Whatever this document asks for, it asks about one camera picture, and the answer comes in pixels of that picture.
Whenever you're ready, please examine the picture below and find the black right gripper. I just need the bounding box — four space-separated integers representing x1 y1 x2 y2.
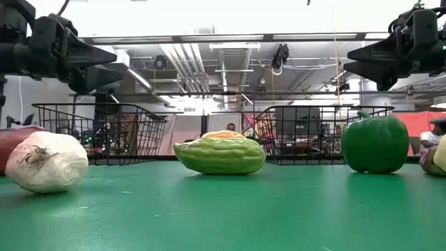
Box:
342 7 440 92

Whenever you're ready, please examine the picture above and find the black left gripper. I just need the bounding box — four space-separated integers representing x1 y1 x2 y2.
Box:
27 13 125 96

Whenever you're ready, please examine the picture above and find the green bell pepper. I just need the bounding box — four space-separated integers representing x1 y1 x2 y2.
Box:
340 110 410 175

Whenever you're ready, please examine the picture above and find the white garlic bulb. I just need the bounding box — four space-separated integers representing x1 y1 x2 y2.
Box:
4 130 90 195

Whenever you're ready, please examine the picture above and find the red and yellow round fruit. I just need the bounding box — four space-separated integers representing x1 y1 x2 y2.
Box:
0 125 45 176

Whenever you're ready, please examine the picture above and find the orange potato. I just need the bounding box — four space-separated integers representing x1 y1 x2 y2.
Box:
201 130 247 140

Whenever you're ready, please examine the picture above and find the green chayote squash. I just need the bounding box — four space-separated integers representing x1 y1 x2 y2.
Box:
173 137 267 176

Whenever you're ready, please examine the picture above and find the black round ceiling spotlight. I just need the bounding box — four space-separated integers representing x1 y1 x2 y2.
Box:
153 54 168 70

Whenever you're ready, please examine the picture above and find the orange-red cloth partition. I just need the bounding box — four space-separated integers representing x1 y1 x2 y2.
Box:
392 110 446 157

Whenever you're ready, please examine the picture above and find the black monitor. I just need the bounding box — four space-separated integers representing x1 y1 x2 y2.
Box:
21 113 36 128

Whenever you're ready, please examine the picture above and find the grey office chair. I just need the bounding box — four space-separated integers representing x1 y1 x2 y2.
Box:
409 136 422 157

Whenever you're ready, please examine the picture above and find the black hanging ceiling device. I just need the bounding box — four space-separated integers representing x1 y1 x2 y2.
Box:
270 43 291 73

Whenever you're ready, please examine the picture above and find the overhead light bar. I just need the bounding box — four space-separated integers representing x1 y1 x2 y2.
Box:
79 31 391 45

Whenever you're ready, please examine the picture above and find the white curtain panel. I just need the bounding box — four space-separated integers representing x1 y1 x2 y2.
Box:
208 113 243 134

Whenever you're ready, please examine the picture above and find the white ceiling light fixture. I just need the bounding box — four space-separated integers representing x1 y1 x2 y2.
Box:
208 42 261 52

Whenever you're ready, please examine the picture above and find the green table mat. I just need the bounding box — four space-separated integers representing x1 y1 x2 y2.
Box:
0 160 446 251

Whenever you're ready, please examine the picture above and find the yellow hanging rope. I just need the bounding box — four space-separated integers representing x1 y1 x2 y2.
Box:
332 33 342 105

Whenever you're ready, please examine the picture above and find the black wire basket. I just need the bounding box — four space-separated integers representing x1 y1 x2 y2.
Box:
255 105 396 166
31 102 168 167

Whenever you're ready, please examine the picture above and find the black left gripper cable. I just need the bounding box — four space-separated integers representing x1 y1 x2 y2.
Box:
56 0 71 17

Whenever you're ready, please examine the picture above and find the black table frame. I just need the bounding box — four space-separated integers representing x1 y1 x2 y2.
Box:
85 154 422 165

